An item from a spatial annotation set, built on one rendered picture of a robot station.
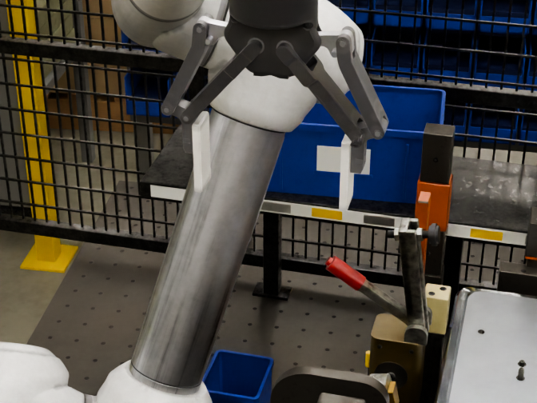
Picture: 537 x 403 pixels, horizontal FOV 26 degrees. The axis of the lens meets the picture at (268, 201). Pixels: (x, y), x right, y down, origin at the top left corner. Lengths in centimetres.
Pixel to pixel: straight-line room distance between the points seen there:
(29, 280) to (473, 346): 214
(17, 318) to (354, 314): 146
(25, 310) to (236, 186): 203
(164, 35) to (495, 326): 63
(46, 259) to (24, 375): 208
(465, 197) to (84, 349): 73
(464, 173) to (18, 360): 83
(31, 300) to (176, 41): 215
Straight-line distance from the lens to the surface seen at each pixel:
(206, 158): 108
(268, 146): 147
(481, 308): 172
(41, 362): 159
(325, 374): 127
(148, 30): 141
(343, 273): 153
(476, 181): 197
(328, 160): 186
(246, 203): 149
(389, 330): 157
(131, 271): 231
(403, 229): 147
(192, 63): 102
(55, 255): 362
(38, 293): 352
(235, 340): 212
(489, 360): 162
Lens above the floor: 199
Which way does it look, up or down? 31 degrees down
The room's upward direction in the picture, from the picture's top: straight up
